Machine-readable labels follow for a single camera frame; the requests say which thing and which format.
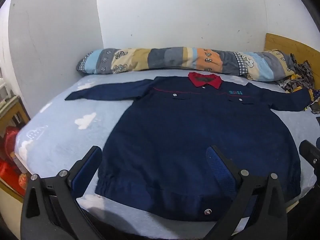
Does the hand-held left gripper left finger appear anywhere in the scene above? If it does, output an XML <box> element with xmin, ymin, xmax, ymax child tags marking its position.
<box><xmin>21</xmin><ymin>145</ymin><xmax>110</xmax><ymax>240</ymax></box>

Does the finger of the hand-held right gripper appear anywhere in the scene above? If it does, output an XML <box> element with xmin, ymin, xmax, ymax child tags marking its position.
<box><xmin>299</xmin><ymin>140</ymin><xmax>320</xmax><ymax>167</ymax></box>

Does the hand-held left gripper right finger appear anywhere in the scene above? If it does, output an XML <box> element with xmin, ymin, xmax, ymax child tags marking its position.
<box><xmin>200</xmin><ymin>144</ymin><xmax>288</xmax><ymax>240</ymax></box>

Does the navy jacket with red collar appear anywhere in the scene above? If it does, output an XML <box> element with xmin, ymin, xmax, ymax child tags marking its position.
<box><xmin>64</xmin><ymin>71</ymin><xmax>312</xmax><ymax>222</ymax></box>

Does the bed with light blue sheet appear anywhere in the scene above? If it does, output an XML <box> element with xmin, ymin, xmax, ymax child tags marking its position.
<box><xmin>14</xmin><ymin>69</ymin><xmax>320</xmax><ymax>240</ymax></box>

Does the dark patterned cloth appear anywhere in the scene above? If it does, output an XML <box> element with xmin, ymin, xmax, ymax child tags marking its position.
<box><xmin>277</xmin><ymin>53</ymin><xmax>320</xmax><ymax>113</ymax></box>

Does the red bag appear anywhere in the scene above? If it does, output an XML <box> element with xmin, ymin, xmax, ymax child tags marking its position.
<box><xmin>0</xmin><ymin>126</ymin><xmax>28</xmax><ymax>196</ymax></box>

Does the wooden headboard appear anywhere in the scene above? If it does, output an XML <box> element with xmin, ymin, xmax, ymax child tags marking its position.
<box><xmin>264</xmin><ymin>33</ymin><xmax>320</xmax><ymax>67</ymax></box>

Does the white rack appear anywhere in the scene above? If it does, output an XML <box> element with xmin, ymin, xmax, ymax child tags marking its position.
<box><xmin>0</xmin><ymin>79</ymin><xmax>13</xmax><ymax>107</ymax></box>

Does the rolled patchwork quilt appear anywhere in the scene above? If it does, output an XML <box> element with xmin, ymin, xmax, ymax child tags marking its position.
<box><xmin>76</xmin><ymin>47</ymin><xmax>297</xmax><ymax>82</ymax></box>

